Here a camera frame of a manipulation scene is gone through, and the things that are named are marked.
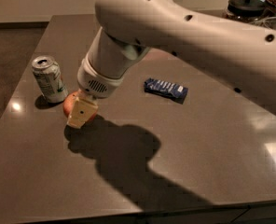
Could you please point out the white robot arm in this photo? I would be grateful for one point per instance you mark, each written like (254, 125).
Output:
(239, 54)

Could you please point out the red yellow apple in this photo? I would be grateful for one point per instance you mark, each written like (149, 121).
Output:
(70, 104)

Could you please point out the blue snack bar wrapper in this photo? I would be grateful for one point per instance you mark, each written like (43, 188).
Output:
(165, 88)

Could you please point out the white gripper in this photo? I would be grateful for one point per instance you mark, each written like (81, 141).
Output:
(96, 82)

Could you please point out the green white 7up can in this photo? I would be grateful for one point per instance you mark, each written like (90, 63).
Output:
(48, 76)

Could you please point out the glass jar with black lid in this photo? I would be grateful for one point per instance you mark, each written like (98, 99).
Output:
(244, 10)

